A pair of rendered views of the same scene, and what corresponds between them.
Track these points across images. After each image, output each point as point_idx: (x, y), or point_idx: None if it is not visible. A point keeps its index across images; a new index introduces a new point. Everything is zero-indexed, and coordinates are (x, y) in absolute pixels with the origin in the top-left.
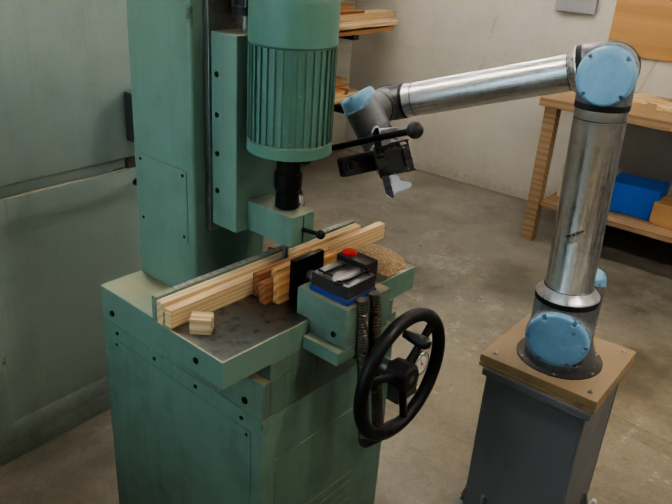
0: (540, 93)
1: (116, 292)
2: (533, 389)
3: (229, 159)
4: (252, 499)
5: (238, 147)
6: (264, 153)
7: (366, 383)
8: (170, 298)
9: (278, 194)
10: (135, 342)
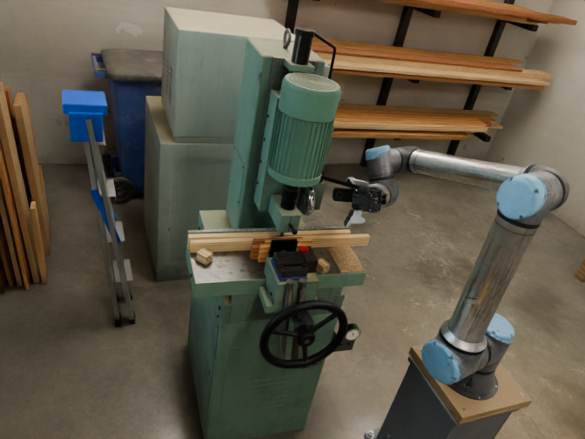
0: (495, 189)
1: (202, 218)
2: (431, 386)
3: (264, 167)
4: (214, 362)
5: (268, 162)
6: (270, 172)
7: (266, 331)
8: (196, 236)
9: (281, 198)
10: None
